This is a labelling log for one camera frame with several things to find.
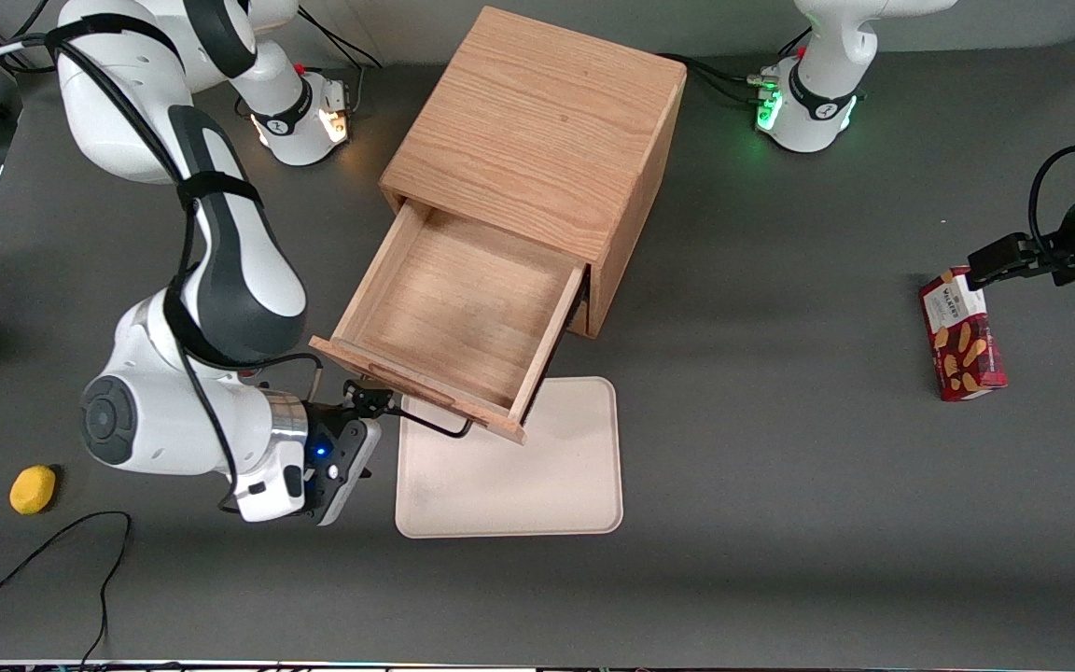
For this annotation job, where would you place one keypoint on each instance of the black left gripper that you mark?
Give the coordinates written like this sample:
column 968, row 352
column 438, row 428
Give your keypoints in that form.
column 1072, row 227

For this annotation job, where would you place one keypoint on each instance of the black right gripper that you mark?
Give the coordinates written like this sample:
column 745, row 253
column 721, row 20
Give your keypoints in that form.
column 325, row 422

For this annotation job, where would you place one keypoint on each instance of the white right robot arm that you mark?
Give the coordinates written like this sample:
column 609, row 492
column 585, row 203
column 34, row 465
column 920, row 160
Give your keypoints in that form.
column 174, row 420

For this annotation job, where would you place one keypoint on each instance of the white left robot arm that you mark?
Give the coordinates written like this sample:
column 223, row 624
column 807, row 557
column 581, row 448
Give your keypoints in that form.
column 817, row 121

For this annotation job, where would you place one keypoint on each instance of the wooden drawer cabinet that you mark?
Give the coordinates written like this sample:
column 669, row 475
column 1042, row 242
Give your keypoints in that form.
column 547, row 112

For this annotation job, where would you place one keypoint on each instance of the red cookie box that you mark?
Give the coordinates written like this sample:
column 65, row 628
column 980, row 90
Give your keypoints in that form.
column 962, row 341

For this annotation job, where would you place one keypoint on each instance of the cream plastic tray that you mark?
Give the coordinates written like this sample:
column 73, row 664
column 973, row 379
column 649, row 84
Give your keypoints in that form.
column 537, row 476

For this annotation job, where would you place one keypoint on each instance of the yellow lemon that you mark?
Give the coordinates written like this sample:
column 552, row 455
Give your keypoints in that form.
column 32, row 490

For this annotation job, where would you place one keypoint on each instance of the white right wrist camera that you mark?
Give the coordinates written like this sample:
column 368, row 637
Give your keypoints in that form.
column 272, row 490

